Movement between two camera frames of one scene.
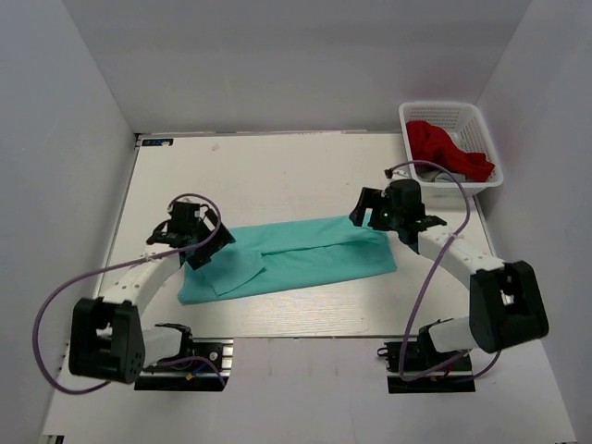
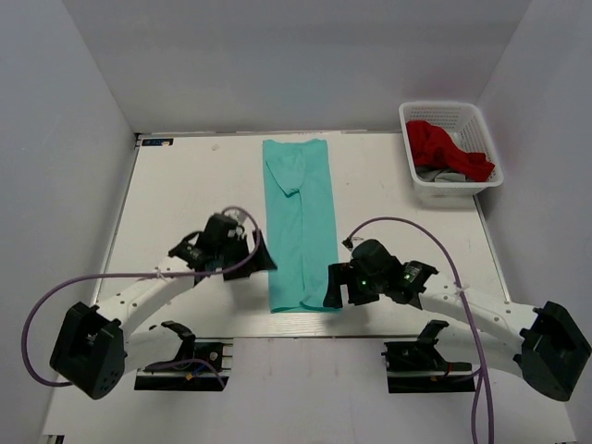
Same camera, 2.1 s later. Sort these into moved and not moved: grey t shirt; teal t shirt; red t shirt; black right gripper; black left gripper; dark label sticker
Moved: black left gripper; black right gripper; teal t shirt
Not moved: grey t shirt; dark label sticker; red t shirt
